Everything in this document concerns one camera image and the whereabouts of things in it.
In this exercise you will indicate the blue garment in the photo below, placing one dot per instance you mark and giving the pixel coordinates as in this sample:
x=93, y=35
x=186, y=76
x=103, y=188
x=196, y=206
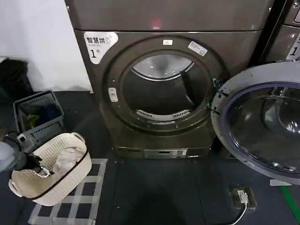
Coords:
x=48, y=111

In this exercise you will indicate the round glass dryer door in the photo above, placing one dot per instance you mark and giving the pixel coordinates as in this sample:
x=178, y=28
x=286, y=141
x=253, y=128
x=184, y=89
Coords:
x=257, y=122

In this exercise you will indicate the grey front-load dryer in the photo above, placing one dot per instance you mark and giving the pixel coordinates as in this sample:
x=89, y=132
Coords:
x=281, y=37
x=98, y=131

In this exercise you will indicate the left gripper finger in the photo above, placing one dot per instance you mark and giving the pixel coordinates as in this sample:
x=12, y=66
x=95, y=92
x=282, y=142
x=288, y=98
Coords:
x=47, y=170
x=42, y=174

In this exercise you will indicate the black bag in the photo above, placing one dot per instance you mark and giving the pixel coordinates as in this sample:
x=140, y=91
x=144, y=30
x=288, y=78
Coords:
x=14, y=77

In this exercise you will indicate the white number label sticker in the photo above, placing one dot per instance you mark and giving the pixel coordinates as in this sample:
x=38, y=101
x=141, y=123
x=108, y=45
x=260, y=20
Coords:
x=294, y=50
x=96, y=44

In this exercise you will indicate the white cloth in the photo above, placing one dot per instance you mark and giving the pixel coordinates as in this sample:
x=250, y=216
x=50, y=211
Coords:
x=68, y=159

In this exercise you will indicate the white power adapter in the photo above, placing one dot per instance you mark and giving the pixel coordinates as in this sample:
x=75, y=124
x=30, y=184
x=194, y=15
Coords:
x=242, y=196

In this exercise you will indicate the grey checkered floor mat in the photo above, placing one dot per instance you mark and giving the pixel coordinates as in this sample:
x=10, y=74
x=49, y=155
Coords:
x=89, y=197

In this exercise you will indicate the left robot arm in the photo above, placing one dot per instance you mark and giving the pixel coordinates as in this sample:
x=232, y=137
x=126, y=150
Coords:
x=7, y=154

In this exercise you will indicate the floor socket box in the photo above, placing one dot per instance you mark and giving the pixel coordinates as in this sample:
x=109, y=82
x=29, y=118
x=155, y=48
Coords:
x=252, y=199

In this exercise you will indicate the cream perforated laundry basket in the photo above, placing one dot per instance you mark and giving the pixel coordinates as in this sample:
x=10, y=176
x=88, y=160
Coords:
x=70, y=178

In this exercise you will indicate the yellow-green garment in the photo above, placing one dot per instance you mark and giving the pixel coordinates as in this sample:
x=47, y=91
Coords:
x=31, y=118

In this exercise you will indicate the grey slotted plastic basket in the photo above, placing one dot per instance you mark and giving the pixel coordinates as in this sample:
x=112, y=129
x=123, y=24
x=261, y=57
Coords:
x=47, y=132

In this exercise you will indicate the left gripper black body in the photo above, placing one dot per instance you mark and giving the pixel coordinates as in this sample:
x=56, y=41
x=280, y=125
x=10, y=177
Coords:
x=32, y=162

